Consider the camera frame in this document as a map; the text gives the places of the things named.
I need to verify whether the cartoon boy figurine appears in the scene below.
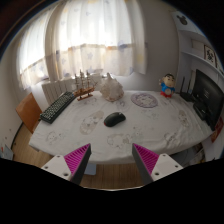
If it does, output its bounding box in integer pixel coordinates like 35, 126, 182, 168
159, 74, 175, 98

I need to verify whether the white patterned tablecloth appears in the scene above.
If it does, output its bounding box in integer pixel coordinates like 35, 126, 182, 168
30, 91, 211, 164

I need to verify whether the black computer mouse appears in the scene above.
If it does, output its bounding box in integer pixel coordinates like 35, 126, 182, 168
104, 112, 126, 127

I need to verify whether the black computer monitor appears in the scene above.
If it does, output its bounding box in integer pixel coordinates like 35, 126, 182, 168
192, 70, 224, 131

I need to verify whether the black keyboard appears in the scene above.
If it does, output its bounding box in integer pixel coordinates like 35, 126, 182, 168
40, 92, 75, 124

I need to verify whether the large white conch shell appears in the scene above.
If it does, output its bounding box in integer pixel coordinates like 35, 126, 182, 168
100, 74, 124, 102

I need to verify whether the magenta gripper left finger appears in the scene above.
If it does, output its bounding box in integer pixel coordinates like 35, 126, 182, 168
42, 144, 91, 185

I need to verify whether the black wifi router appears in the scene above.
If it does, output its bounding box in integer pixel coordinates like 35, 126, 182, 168
180, 80, 195, 102

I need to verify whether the framed calligraphy picture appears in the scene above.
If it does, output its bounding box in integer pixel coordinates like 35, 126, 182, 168
204, 45, 217, 67

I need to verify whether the white radiator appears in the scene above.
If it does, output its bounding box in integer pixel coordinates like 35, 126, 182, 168
42, 75, 101, 104

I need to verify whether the round purple mouse pad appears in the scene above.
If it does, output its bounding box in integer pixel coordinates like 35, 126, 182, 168
131, 93, 158, 108

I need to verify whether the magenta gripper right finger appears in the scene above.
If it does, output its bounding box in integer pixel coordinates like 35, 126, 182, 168
132, 143, 182, 185

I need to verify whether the wooden model sailing ship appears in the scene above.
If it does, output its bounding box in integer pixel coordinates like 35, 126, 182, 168
73, 71, 96, 101

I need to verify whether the red booklet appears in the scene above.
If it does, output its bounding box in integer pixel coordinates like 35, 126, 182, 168
211, 117, 224, 143

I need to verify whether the white wall shelf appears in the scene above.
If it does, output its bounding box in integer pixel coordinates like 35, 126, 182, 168
171, 11, 224, 92

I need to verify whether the wooden chair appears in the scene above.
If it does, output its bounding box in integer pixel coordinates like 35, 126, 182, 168
16, 93, 42, 133

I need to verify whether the sheer white curtain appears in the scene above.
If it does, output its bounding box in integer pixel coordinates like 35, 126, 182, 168
16, 0, 147, 89

